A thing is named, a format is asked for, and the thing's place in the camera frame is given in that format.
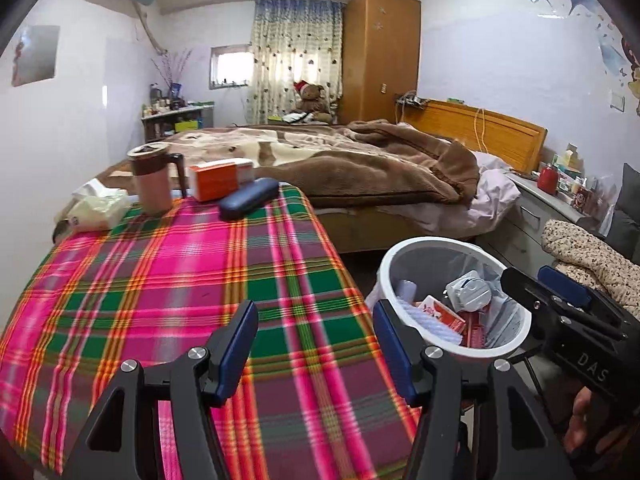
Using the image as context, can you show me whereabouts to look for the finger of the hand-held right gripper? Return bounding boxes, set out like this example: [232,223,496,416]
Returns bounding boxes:
[501,267,626,341]
[539,266,640,331]

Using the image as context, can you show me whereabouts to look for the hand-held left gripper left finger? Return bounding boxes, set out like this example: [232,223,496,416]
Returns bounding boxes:
[60,301,259,480]

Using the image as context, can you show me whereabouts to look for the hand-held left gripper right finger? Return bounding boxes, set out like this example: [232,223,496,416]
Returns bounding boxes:
[373,301,578,480]

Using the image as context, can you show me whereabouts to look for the white yogurt cup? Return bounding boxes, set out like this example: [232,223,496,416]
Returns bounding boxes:
[444,270,493,313]

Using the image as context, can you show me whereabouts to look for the strawberry print carton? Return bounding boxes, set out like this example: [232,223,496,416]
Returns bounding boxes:
[417,295,466,333]

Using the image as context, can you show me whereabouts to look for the red cardboard box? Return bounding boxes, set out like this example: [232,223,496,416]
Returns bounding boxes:
[457,310,488,348]

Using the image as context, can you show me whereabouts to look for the white round trash bin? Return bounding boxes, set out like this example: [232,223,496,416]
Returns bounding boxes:
[376,236,533,361]

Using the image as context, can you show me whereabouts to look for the translucent bin liner bag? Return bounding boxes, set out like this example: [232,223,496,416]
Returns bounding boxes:
[390,245,526,348]

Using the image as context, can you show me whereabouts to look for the person's right hand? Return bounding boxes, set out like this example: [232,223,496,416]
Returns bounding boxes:
[562,387,601,453]

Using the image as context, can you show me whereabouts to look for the floral quilted jacket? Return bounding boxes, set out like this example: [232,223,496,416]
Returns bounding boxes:
[542,219,640,321]

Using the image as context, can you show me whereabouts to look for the grey drawer cabinet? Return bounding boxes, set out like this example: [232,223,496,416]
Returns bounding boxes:
[487,172,616,281]

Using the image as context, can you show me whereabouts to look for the pale pink bed sheet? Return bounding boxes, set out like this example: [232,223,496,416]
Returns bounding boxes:
[435,150,521,241]

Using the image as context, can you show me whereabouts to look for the group of small boxes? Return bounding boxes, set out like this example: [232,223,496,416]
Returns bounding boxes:
[550,144,618,221]

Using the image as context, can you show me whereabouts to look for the dark chair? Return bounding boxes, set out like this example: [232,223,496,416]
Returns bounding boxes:
[607,162,640,241]

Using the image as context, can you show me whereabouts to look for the pink green plaid tablecloth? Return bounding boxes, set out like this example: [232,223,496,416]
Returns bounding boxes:
[0,182,421,480]

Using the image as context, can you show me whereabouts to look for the dark blue glasses case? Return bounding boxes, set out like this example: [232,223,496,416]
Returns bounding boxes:
[219,177,279,221]

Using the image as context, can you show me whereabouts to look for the wooden headboard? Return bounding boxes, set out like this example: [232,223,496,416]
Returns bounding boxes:
[95,97,547,256]

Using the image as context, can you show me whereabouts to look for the orange and white box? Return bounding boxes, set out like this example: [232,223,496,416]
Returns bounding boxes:
[187,158,255,202]

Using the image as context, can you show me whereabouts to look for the brown plush blanket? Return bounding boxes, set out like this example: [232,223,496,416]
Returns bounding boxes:
[272,120,481,208]

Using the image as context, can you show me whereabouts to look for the brown lidded mug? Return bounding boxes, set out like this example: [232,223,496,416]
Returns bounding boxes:
[127,142,187,216]

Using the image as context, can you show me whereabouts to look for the soft tissue pack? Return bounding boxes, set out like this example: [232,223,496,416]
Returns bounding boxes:
[65,180,132,233]

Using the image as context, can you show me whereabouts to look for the beige brown patterned blanket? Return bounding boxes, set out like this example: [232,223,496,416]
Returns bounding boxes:
[165,125,401,168]

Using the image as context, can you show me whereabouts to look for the shelf with cosmetics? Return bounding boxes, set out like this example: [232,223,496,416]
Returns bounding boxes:
[141,100,216,143]

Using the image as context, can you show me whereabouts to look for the teddy bear with red hat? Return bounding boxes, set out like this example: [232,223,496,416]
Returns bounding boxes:
[292,80,333,123]

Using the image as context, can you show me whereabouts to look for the wooden wardrobe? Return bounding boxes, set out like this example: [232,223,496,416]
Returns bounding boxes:
[341,0,422,125]

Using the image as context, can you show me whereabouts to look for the small window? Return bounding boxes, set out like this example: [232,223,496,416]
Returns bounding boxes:
[210,44,252,88]

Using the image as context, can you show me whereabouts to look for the vase of bare branches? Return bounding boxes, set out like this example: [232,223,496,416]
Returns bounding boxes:
[152,49,193,101]

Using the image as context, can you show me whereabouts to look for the heart print curtain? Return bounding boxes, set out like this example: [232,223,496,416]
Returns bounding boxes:
[248,0,346,125]

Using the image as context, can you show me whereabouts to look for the wrapped air conditioner pipe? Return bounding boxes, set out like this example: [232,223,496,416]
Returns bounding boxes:
[131,2,168,56]

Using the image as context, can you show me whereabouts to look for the yellow charging cable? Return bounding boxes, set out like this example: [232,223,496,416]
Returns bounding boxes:
[472,107,487,153]

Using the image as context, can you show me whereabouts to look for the blue wall decals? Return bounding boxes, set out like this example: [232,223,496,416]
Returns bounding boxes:
[529,0,640,116]

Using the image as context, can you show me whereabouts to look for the silver wall poster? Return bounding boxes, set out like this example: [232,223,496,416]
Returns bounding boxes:
[12,25,61,87]

